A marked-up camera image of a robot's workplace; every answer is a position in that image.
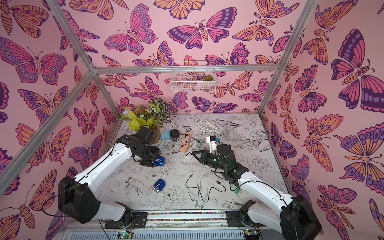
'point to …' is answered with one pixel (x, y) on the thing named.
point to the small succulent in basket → (208, 78)
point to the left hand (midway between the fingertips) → (163, 155)
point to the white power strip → (188, 156)
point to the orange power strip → (183, 149)
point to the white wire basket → (193, 77)
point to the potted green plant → (156, 114)
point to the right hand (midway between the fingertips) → (192, 152)
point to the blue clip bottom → (159, 185)
